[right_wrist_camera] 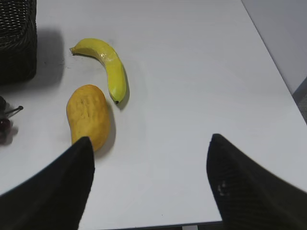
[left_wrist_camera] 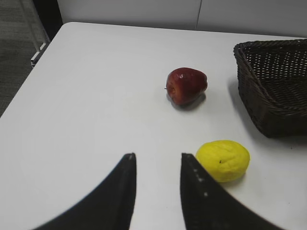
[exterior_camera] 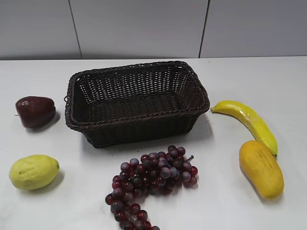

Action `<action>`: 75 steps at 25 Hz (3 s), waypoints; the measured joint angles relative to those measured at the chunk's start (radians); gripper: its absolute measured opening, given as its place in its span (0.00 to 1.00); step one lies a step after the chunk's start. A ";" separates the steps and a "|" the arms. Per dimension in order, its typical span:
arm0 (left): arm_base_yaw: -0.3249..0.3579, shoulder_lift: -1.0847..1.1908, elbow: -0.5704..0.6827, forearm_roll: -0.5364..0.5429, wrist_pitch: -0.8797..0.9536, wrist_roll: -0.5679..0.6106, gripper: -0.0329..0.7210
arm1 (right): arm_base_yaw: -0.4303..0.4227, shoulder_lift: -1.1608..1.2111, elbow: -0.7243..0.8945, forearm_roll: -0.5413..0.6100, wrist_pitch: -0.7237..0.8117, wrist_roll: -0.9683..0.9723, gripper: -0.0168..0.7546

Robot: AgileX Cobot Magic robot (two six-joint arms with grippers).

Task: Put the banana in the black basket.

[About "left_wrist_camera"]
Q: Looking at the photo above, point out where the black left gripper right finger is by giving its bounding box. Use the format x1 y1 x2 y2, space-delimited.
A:
181 153 279 230

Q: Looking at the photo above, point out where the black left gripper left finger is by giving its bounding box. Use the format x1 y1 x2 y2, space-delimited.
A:
38 153 137 230

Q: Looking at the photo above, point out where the dark wicker basket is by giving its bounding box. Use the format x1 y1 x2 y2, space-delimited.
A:
234 39 307 138

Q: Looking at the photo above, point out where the yellow lemon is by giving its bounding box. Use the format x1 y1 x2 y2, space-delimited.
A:
195 140 250 183

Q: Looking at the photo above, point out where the dark red wax apple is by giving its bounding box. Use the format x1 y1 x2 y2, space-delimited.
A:
166 67 208 106

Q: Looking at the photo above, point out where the white metal rack frame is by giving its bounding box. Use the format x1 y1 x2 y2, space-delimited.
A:
18 0 50 68

